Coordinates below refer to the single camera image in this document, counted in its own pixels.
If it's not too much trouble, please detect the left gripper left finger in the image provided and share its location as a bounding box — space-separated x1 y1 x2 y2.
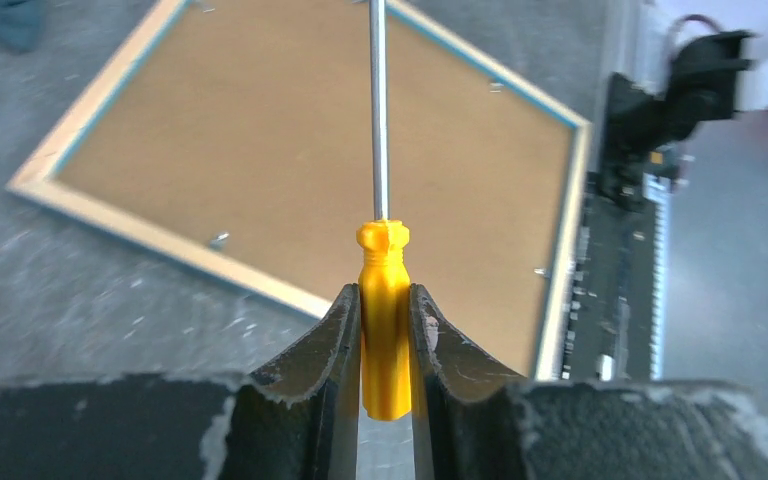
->
0 285 360 479

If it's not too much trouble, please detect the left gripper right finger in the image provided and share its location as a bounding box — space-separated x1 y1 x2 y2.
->
409 284 768 479

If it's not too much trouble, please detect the yellow handled screwdriver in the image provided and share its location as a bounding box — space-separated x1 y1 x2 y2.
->
357 1 411 421

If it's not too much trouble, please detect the blue picture frame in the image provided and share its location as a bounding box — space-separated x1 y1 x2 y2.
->
8 1 590 380

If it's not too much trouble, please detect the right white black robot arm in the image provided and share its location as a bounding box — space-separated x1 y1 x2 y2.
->
598 15 768 210

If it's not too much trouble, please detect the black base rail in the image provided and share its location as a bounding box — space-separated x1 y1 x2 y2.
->
561 173 660 380

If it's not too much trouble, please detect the grey slotted cable duct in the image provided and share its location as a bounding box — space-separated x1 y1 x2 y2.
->
644 174 671 379

